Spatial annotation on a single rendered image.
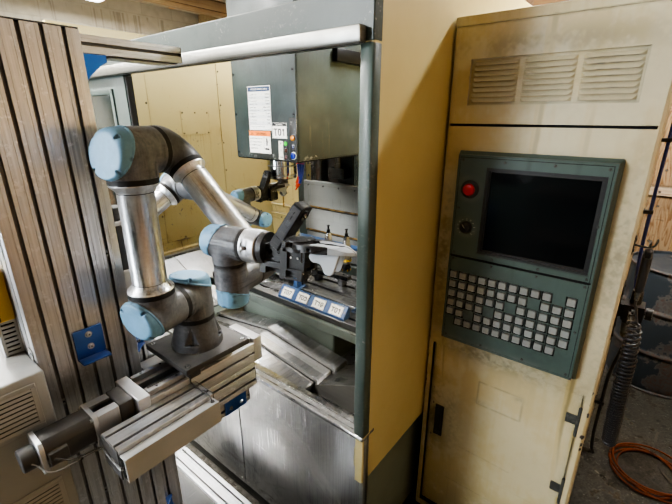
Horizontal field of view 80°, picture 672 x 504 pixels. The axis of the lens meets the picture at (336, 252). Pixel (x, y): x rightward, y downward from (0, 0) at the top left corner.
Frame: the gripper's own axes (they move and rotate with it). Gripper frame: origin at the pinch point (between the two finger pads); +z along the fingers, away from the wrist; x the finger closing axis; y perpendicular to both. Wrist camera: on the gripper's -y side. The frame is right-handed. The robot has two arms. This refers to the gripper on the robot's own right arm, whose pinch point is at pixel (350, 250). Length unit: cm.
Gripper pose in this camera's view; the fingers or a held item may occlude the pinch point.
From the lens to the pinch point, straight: 78.5
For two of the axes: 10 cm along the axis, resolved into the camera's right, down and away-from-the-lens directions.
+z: 9.1, 1.3, -3.8
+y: -0.6, 9.8, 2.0
